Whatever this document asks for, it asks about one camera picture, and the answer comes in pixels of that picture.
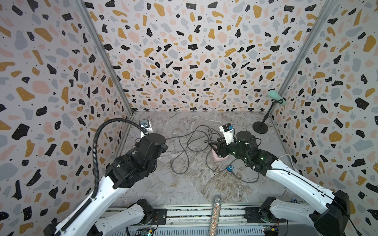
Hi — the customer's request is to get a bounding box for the grey cable of pink charger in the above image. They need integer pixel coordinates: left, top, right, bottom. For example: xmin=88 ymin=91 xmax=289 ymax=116
xmin=165 ymin=124 xmax=222 ymax=152

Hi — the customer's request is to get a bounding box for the blue mp3 player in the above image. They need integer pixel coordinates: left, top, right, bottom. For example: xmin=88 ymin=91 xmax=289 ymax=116
xmin=226 ymin=165 xmax=234 ymax=172

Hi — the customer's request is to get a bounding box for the grey cable of green charger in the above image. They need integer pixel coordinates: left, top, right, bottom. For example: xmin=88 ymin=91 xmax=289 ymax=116
xmin=170 ymin=138 xmax=207 ymax=175

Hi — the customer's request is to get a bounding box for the grey cable of yellow charger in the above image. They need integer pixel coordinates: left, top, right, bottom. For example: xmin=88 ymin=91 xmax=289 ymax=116
xmin=205 ymin=153 xmax=260 ymax=184

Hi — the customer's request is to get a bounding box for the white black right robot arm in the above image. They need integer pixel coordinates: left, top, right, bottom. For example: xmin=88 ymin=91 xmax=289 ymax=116
xmin=209 ymin=131 xmax=351 ymax=236

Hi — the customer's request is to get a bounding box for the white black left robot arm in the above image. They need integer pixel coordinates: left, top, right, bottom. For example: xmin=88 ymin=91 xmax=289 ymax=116
xmin=43 ymin=118 xmax=168 ymax=236

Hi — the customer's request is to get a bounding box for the pink power strip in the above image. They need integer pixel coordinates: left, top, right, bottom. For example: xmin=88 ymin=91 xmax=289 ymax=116
xmin=212 ymin=150 xmax=229 ymax=162

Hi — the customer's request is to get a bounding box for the black microphone stand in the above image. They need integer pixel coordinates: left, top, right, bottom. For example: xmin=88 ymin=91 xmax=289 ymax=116
xmin=253 ymin=99 xmax=283 ymax=134

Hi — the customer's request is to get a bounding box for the glitter silver microphone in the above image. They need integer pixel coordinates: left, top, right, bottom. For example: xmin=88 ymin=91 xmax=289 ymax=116
xmin=208 ymin=195 xmax=223 ymax=236

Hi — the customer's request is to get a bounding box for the green microphone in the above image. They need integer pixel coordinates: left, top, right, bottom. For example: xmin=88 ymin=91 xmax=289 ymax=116
xmin=268 ymin=90 xmax=286 ymax=106

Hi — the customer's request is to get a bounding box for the white power strip cord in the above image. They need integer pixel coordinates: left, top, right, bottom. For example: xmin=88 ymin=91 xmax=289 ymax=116
xmin=277 ymin=153 xmax=296 ymax=169

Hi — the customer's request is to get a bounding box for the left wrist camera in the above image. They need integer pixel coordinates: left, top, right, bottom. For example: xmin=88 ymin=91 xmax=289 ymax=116
xmin=139 ymin=119 xmax=153 ymax=134

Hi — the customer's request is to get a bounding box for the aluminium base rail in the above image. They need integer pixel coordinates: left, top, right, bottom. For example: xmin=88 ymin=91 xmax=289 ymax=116
xmin=87 ymin=204 xmax=319 ymax=236

